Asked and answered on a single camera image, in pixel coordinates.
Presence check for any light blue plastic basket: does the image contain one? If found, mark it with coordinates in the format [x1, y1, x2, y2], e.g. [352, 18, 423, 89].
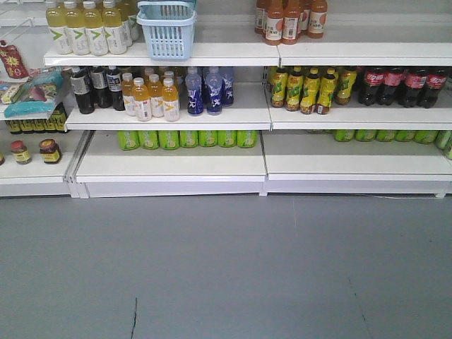
[137, 1, 197, 61]

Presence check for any coke plastic bottle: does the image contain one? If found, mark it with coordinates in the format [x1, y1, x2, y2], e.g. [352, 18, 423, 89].
[358, 66, 385, 106]
[417, 67, 447, 109]
[398, 66, 428, 108]
[377, 66, 404, 106]

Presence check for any green drink bottle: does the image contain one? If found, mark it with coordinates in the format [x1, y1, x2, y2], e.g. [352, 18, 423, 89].
[198, 130, 218, 148]
[117, 131, 141, 151]
[138, 131, 160, 150]
[237, 130, 258, 148]
[158, 131, 180, 150]
[179, 130, 198, 148]
[218, 130, 237, 148]

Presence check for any blue sports drink bottle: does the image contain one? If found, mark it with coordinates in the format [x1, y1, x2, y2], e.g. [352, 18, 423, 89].
[205, 66, 222, 116]
[220, 66, 234, 107]
[185, 66, 203, 116]

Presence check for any orange juice bottle white label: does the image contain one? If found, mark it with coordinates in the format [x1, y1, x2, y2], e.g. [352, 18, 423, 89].
[162, 78, 179, 122]
[132, 78, 152, 121]
[148, 73, 164, 117]
[121, 72, 136, 117]

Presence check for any yellow lemon tea bottle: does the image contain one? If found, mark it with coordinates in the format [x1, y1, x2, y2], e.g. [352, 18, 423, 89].
[316, 67, 335, 115]
[285, 66, 304, 112]
[299, 67, 321, 114]
[271, 67, 288, 108]
[335, 66, 357, 105]

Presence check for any dark tea bottle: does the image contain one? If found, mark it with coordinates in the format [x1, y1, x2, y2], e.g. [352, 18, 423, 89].
[90, 66, 112, 108]
[106, 66, 125, 111]
[70, 66, 95, 114]

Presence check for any white metal shelving unit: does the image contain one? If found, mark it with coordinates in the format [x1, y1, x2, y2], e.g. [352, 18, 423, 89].
[1, 1, 451, 198]

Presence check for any orange C100 juice bottle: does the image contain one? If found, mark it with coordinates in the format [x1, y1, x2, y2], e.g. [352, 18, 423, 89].
[264, 0, 284, 46]
[282, 0, 301, 45]
[307, 0, 328, 39]

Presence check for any red lid sauce jar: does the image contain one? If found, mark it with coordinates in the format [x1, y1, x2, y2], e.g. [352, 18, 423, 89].
[39, 138, 62, 165]
[11, 140, 32, 165]

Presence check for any yellow-green juice bottle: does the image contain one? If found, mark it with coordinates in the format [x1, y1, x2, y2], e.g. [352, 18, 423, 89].
[83, 1, 108, 56]
[64, 1, 90, 55]
[45, 1, 73, 55]
[102, 1, 126, 54]

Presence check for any teal snack bag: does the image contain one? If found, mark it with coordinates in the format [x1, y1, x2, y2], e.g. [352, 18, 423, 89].
[4, 71, 69, 119]

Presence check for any red snack pouch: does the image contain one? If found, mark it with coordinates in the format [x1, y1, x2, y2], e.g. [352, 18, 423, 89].
[1, 40, 29, 79]

